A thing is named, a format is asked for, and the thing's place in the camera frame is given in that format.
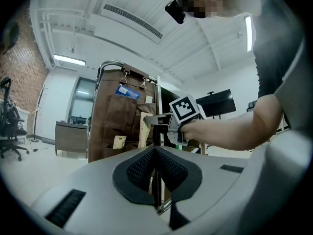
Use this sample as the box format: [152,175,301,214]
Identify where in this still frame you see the black coat rack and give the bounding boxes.
[30,84,49,143]

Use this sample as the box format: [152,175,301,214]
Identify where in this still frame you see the black office chair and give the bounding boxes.
[0,76,30,162]

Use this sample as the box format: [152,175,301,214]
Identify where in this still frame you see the black head-worn camera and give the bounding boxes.
[164,0,186,24]

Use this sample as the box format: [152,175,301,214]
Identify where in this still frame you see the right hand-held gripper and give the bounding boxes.
[142,94,203,147]

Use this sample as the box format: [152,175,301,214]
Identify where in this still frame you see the metal clip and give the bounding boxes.
[139,75,150,89]
[120,68,132,84]

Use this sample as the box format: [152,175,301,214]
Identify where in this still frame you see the long ceiling light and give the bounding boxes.
[52,53,87,67]
[245,15,253,53]

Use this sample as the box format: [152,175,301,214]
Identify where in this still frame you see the person's right forearm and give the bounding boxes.
[179,94,285,152]

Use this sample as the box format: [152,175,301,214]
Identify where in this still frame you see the dark glass window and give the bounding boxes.
[68,76,96,125]

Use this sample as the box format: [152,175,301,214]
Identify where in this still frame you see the blue booklet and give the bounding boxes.
[114,84,141,100]

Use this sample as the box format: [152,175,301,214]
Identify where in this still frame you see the person's dark shirt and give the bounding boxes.
[251,0,313,136]

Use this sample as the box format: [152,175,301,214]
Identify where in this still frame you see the beige paper packet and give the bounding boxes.
[112,135,128,150]
[138,111,154,148]

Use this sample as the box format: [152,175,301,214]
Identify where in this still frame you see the brown wooden cabinet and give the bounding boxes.
[54,120,90,157]

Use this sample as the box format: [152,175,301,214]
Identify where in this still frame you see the brown fabric organizer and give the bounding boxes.
[87,63,157,164]

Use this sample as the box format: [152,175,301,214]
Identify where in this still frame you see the brown housekeeping cart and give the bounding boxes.
[87,59,204,213]

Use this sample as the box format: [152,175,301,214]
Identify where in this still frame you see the black monitor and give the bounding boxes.
[195,89,238,120]

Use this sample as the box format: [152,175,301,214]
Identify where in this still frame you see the ceiling air conditioner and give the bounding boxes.
[89,3,164,46]

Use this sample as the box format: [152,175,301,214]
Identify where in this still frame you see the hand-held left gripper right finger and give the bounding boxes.
[156,146,251,235]

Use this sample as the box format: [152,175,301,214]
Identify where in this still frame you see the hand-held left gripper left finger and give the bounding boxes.
[31,146,170,235]

